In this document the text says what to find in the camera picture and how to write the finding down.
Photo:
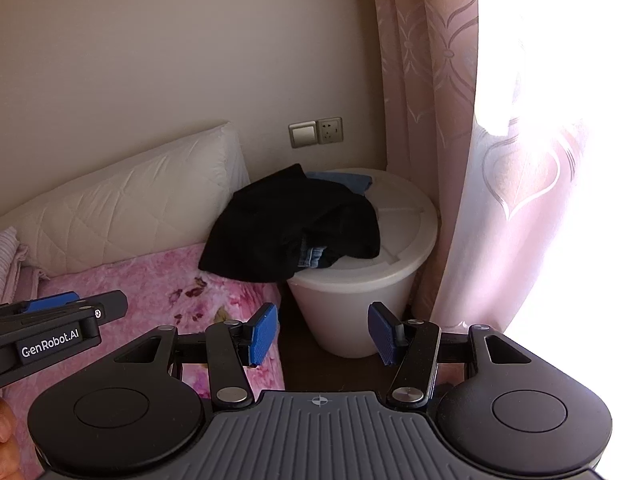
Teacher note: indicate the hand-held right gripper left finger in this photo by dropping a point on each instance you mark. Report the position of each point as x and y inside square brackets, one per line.
[262, 332]

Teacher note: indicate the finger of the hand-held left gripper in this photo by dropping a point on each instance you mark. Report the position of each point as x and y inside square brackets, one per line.
[50, 301]
[112, 304]

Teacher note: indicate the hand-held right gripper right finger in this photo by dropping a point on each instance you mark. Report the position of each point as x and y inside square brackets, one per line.
[382, 332]

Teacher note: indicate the black garment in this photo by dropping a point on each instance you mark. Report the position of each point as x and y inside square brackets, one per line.
[280, 220]

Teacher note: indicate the person's left hand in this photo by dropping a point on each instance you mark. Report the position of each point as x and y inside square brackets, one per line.
[5, 420]

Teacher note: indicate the white lidded bin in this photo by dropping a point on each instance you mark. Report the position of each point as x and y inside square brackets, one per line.
[350, 305]

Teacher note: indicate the pink floral blanket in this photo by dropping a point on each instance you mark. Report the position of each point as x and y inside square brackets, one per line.
[165, 295]

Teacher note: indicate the blue denim jeans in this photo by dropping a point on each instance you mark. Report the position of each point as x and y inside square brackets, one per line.
[312, 256]

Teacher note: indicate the white quilted pillow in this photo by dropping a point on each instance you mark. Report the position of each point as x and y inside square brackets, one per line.
[125, 200]

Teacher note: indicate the blue cloth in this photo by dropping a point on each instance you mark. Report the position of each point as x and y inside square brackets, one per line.
[345, 181]

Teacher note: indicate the white sheer curtain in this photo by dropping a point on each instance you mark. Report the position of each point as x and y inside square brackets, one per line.
[525, 185]

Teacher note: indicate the pink patterned curtain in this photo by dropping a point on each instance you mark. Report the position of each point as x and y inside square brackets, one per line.
[425, 85]

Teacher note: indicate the beige wall switch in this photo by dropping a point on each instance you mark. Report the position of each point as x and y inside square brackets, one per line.
[303, 135]

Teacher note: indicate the beige wall socket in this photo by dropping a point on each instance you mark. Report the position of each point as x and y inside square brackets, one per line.
[330, 130]

